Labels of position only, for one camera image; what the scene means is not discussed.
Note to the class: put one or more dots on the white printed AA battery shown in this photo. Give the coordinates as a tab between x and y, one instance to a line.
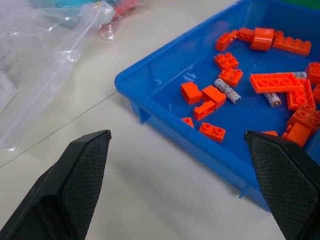
272	99
300	75
227	90

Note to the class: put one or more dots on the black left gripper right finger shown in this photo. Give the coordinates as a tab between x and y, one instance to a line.
285	180

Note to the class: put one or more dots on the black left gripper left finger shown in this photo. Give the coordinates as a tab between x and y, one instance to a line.
75	180

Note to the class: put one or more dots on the red plastic building brick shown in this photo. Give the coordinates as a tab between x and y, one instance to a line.
298	133

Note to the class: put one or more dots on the long orange brick underside up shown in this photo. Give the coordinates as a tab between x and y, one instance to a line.
275	82

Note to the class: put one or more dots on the blue plastic bin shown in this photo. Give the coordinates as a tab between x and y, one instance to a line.
175	140

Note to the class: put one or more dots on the clear plastic zip bag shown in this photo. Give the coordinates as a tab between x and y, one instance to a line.
37	75

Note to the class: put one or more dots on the orange four-stud brick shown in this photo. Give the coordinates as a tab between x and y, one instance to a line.
231	76
226	60
317	93
305	115
313	72

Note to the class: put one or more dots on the bag of colourful toys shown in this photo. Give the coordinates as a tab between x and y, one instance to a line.
110	15

